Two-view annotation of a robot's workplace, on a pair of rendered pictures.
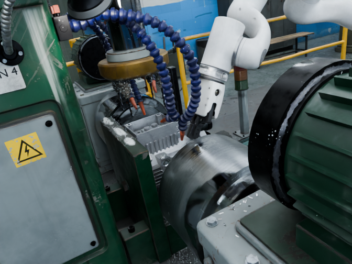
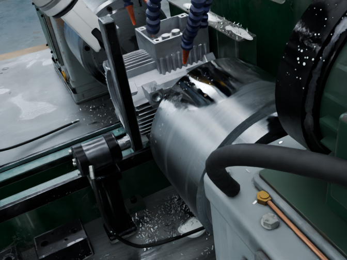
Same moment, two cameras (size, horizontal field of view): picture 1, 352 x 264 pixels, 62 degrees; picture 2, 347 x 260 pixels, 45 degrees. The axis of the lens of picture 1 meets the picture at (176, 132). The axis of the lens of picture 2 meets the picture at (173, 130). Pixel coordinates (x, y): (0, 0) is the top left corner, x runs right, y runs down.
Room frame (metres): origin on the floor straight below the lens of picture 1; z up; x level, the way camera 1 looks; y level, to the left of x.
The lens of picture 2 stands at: (1.58, 0.09, 1.47)
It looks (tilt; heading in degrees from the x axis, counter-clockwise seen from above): 36 degrees down; 183
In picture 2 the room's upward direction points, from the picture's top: 9 degrees counter-clockwise
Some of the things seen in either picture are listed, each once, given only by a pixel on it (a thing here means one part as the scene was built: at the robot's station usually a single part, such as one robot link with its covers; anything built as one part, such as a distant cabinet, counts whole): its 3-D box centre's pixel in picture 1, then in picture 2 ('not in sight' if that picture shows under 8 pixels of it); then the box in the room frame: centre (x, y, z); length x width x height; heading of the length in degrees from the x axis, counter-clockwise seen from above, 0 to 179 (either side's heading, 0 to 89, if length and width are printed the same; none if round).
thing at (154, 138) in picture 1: (151, 134); (172, 43); (0.77, 0.07, 1.11); 0.12 x 0.11 x 0.07; 115
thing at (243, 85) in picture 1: (241, 84); not in sight; (1.28, -0.33, 1.05); 0.06 x 0.06 x 0.04
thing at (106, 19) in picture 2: (177, 103); (122, 90); (0.96, -0.02, 1.12); 0.04 x 0.03 x 0.26; 114
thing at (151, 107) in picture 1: (129, 121); (252, 159); (1.08, 0.18, 1.04); 0.41 x 0.25 x 0.25; 24
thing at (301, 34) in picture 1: (278, 50); not in sight; (5.64, -2.21, 0.22); 1.40 x 0.33 x 0.43; 106
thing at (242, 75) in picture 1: (240, 74); not in sight; (1.28, -0.33, 1.10); 0.06 x 0.06 x 0.04
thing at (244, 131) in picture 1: (241, 92); not in sight; (1.28, -0.33, 1.01); 0.08 x 0.08 x 0.42; 24
